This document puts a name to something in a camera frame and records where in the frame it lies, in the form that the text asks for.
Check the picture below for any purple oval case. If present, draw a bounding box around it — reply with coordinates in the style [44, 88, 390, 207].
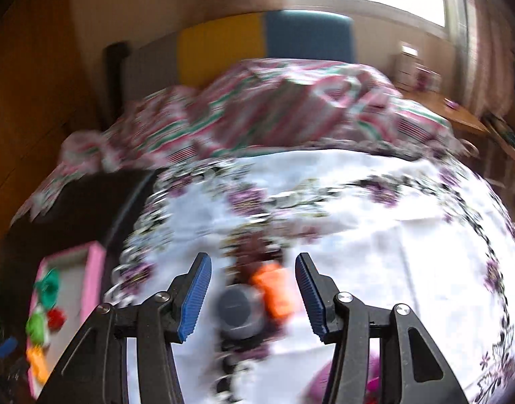
[303, 351, 384, 404]

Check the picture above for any grey round container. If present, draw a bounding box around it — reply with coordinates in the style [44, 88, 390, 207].
[215, 284, 266, 339]

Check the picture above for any wooden desk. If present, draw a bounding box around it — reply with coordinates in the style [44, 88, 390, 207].
[398, 88, 491, 135]

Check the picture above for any small red toy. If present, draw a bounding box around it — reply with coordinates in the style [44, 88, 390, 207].
[47, 309, 68, 331]

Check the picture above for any orange block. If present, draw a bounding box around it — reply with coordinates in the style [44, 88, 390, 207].
[249, 263, 296, 318]

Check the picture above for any grey yellow blue headboard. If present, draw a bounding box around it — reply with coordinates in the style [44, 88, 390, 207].
[120, 10, 355, 106]

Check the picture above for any wooden wardrobe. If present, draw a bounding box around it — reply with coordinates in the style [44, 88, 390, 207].
[0, 0, 111, 253]

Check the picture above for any white floral tablecloth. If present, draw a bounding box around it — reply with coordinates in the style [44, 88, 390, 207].
[104, 147, 515, 404]

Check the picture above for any small green toy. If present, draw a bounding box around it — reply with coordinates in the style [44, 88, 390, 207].
[25, 307, 48, 343]

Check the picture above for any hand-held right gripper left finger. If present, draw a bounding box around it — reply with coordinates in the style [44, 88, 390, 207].
[36, 252, 213, 404]

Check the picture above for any low wooden table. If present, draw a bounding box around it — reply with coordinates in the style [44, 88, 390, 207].
[482, 93, 515, 165]

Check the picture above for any green plastic cup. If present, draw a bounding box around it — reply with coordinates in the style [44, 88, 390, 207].
[34, 269, 61, 308]

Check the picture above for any pink shallow box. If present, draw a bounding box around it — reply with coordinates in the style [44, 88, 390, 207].
[24, 242, 104, 388]

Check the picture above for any dark brown trinket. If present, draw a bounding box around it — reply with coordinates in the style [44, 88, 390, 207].
[234, 231, 283, 270]

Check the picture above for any pink printed carton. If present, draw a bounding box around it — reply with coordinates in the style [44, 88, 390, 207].
[415, 65, 441, 91]

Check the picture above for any pink green striped blanket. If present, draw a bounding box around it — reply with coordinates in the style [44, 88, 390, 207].
[11, 58, 466, 224]

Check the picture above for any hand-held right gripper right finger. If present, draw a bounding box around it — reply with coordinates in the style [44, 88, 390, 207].
[294, 252, 470, 404]

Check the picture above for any orange toy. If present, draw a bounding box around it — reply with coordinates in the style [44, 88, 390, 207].
[26, 345, 50, 383]

